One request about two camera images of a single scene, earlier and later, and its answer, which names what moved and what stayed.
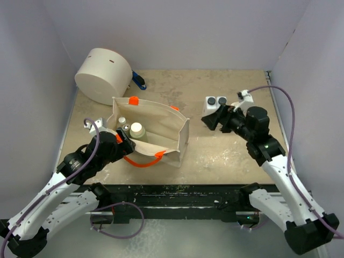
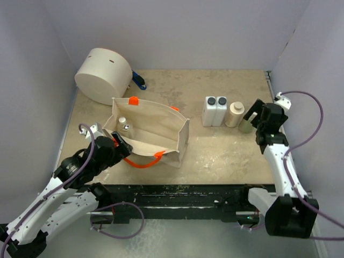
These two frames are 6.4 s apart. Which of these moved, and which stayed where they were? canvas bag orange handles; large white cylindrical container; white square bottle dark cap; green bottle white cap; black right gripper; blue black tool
Moved: green bottle white cap; black right gripper
Stayed: large white cylindrical container; white square bottle dark cap; canvas bag orange handles; blue black tool
